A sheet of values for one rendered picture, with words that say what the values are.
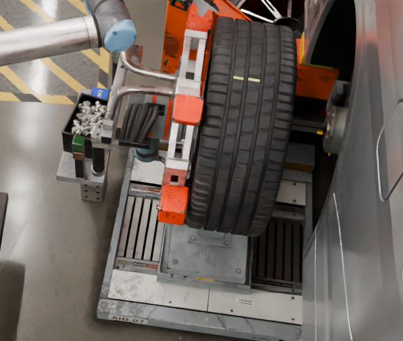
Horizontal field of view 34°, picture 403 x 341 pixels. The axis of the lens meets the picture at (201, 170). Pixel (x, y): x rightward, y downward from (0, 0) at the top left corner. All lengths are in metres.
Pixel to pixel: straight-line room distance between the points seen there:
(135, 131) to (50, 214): 1.11
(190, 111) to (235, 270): 0.96
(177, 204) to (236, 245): 0.76
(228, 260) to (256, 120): 0.89
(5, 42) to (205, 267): 1.18
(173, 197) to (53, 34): 0.54
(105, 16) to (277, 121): 0.53
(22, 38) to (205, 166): 0.57
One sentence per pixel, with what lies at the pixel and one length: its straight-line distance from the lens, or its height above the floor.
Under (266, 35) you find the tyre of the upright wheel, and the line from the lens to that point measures 1.90.
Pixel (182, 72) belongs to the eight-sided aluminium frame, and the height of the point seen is 1.12.
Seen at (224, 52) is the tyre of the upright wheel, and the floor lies 1.18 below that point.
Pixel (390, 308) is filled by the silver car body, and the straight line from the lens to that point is 1.24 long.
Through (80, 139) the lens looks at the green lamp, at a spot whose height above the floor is 0.66.
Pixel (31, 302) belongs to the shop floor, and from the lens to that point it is 2.67.
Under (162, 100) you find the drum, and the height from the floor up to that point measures 0.92.
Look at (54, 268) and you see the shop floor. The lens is 2.72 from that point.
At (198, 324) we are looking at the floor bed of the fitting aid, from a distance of 2.55.
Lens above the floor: 2.43
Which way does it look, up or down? 54 degrees down
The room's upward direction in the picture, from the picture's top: 12 degrees clockwise
